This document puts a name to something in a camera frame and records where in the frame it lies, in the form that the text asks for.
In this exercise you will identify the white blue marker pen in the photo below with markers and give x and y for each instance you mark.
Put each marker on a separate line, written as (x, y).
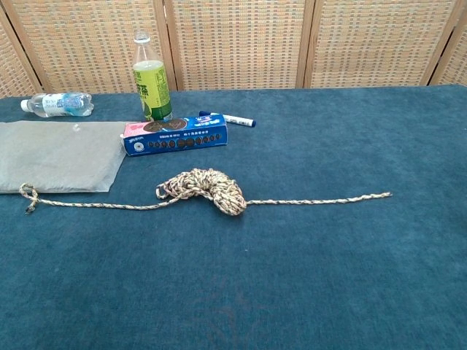
(239, 119)

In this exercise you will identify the blue cookie box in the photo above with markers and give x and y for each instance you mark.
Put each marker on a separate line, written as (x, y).
(175, 140)

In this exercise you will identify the blue table mat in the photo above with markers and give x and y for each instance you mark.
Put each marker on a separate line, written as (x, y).
(255, 284)

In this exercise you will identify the green tea bottle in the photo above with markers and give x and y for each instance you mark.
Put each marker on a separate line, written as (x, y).
(152, 87)

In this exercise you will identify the woven wooden folding screen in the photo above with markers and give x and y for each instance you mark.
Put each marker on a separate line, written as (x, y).
(237, 40)

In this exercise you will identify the grey folded cloth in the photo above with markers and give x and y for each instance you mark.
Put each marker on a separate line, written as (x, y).
(54, 156)

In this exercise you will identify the clear water bottle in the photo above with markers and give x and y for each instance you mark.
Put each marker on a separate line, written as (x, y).
(58, 105)

